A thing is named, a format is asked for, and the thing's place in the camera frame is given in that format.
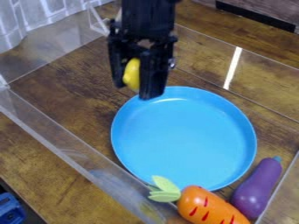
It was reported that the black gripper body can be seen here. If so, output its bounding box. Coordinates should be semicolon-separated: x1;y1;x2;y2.
107;0;179;56

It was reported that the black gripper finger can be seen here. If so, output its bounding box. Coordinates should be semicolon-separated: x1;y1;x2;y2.
108;41;133;88
139;46;174;101

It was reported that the yellow toy lemon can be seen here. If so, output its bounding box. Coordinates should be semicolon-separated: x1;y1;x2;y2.
123;58;141;91

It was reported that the blue round tray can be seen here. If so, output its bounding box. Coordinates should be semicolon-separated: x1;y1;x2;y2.
111;87;258;191

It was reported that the white curtain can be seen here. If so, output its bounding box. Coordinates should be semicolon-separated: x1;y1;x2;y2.
0;0;114;53

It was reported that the orange toy carrot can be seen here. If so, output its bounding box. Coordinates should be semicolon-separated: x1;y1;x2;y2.
149;176;251;224

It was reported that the purple toy eggplant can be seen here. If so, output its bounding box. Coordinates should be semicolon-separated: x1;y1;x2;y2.
231;156;283;219

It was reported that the blue object at corner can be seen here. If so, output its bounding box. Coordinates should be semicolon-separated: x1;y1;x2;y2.
0;192;26;224

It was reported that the clear acrylic enclosure wall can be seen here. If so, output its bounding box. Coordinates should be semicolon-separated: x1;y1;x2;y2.
0;3;299;224

